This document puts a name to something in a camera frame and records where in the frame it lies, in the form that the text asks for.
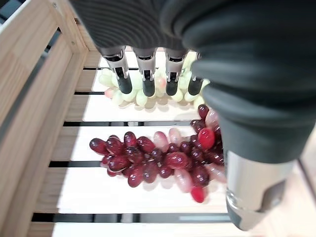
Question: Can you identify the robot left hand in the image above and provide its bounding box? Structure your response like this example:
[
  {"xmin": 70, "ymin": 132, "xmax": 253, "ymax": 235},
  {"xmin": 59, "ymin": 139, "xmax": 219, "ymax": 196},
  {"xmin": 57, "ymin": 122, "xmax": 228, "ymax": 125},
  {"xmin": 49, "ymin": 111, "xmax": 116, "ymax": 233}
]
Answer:
[{"xmin": 68, "ymin": 0, "xmax": 316, "ymax": 232}]

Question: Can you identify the green grape bunch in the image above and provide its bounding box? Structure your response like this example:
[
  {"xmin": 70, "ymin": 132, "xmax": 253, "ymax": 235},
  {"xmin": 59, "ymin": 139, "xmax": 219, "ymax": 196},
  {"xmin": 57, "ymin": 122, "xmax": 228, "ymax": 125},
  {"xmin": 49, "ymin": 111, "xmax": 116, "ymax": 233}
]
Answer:
[{"xmin": 98, "ymin": 51, "xmax": 210, "ymax": 108}]

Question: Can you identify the red grape bunch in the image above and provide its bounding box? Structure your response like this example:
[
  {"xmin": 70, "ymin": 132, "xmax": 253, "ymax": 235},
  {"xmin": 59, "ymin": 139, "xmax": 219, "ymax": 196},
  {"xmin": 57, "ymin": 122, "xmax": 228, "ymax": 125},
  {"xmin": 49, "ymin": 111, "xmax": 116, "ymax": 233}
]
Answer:
[{"xmin": 89, "ymin": 104, "xmax": 227, "ymax": 203}]

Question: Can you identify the wooden slatted crate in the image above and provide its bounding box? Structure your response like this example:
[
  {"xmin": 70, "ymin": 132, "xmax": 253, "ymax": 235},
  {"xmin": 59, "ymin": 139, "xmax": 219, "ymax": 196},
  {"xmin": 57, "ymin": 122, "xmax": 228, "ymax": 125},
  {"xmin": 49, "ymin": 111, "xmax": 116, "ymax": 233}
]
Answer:
[{"xmin": 0, "ymin": 0, "xmax": 316, "ymax": 237}]

